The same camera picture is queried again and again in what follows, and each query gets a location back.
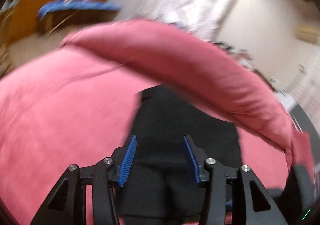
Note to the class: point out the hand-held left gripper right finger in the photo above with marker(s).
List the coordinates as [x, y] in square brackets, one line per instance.
[192, 162]

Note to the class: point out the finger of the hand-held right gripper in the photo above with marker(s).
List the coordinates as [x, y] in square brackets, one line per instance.
[276, 192]

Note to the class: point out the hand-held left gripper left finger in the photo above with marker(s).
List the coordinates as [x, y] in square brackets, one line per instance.
[127, 162]

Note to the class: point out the black pants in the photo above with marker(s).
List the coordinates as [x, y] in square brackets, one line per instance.
[170, 120]

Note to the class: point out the pink quilt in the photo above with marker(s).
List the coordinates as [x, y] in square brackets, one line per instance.
[175, 60]

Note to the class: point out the white wall switch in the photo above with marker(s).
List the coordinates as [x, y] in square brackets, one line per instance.
[302, 68]

